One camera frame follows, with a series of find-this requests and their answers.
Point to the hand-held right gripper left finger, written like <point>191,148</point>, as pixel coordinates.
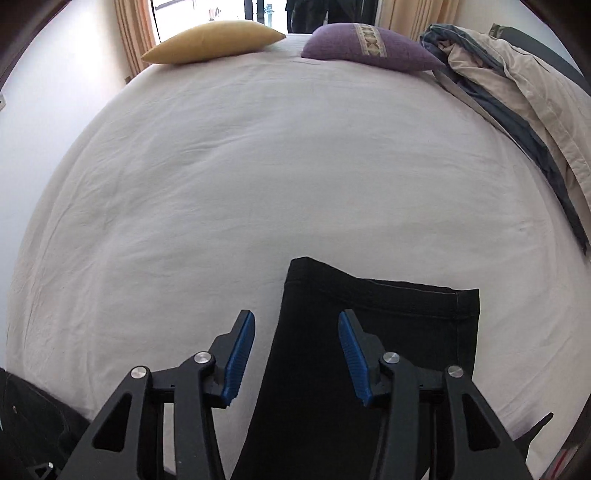
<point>238,364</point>

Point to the black denim pants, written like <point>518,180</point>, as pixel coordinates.
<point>314,369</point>

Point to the purple patterned pillow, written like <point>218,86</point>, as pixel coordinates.
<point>337,46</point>

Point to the beige and grey duvet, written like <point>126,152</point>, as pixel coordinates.
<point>521,87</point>

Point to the beige curtain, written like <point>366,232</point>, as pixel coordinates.
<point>134,32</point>
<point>415,14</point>

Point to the dark grey headboard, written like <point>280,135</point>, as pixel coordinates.
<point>538,44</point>

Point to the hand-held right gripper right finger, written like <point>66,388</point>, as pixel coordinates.
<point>355,364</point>

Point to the yellow pillow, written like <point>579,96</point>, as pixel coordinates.
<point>207,44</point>

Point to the bed with white sheet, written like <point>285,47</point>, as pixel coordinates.
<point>277,184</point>

